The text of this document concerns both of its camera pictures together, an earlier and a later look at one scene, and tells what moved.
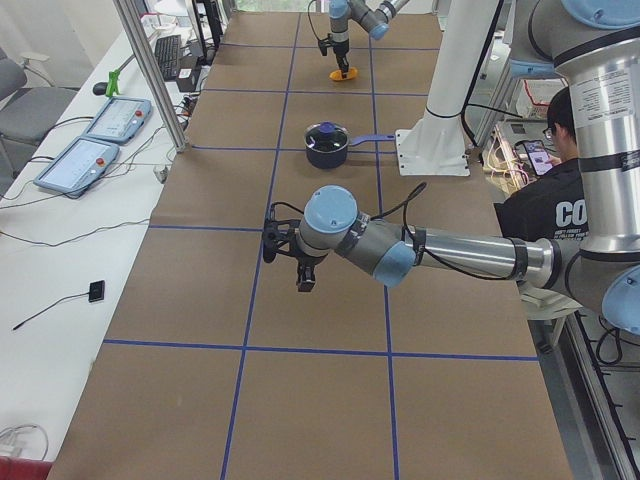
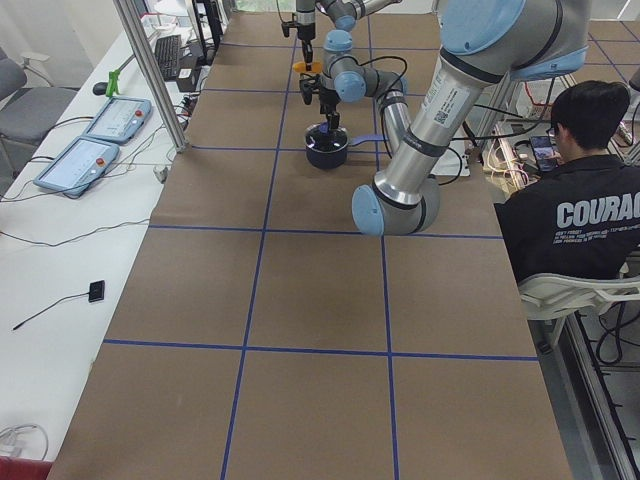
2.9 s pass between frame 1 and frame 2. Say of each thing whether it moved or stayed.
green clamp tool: stayed
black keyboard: stayed
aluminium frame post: stayed
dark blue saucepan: stayed
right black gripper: moved
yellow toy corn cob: moved
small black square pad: stayed
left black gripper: moved
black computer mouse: stayed
